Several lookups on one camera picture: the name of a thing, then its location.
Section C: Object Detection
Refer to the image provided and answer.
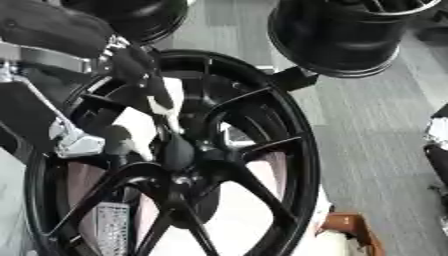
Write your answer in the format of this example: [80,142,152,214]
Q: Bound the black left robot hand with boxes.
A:
[101,43,198,172]

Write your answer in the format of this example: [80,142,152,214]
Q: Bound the black wheel rim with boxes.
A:
[59,0,193,45]
[266,0,447,80]

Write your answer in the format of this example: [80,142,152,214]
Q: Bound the black spoked wheel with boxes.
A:
[22,49,324,256]

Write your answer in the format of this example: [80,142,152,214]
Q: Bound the pierced silver metal plate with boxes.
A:
[94,201,132,256]

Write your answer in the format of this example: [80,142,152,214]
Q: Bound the black stand bracket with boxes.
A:
[269,65,321,92]

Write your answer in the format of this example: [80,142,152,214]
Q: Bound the brown wooden block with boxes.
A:
[315,211,389,256]

